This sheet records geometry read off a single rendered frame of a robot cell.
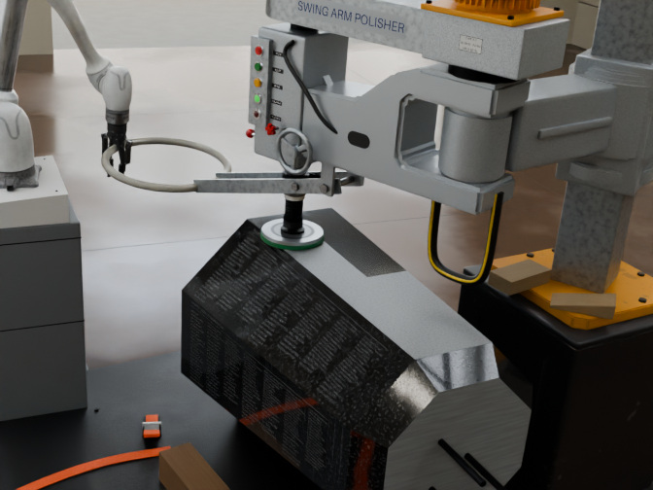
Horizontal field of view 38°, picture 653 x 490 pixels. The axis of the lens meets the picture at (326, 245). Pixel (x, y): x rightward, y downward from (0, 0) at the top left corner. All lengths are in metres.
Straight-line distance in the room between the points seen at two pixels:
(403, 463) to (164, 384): 1.57
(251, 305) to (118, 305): 1.60
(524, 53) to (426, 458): 1.12
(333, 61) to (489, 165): 0.67
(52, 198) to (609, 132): 1.88
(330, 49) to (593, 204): 0.99
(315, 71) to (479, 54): 0.64
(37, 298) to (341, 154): 1.32
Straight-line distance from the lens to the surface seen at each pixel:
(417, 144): 2.83
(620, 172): 3.12
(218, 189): 3.37
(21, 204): 3.44
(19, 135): 3.48
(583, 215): 3.23
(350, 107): 2.84
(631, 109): 3.04
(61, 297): 3.60
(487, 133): 2.62
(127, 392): 3.94
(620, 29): 3.07
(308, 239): 3.18
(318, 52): 2.96
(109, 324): 4.46
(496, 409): 2.75
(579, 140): 2.94
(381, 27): 2.71
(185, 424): 3.74
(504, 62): 2.49
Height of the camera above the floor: 2.15
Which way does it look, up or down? 24 degrees down
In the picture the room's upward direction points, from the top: 4 degrees clockwise
